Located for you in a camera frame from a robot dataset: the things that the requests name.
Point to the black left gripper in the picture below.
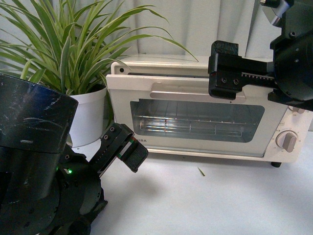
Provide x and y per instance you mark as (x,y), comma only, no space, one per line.
(60,193)

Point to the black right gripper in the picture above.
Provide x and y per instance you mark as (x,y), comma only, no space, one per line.
(292,75)

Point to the glass oven door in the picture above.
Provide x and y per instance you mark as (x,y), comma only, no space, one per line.
(127,88)

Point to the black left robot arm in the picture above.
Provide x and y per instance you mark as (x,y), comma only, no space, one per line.
(34,117)

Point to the white Toshiba toaster oven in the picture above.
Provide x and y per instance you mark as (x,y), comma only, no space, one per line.
(183,66)

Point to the white plastic flower pot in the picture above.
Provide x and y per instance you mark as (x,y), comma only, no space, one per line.
(87,124)

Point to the upper beige temperature knob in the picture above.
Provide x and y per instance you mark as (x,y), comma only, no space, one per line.
(297,111)

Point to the lower beige timer knob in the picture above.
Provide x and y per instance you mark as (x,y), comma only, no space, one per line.
(286,140)

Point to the green striped spider plant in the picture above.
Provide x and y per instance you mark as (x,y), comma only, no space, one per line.
(65,47)

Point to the metal oven wire rack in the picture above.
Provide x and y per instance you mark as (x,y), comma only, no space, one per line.
(196,120)

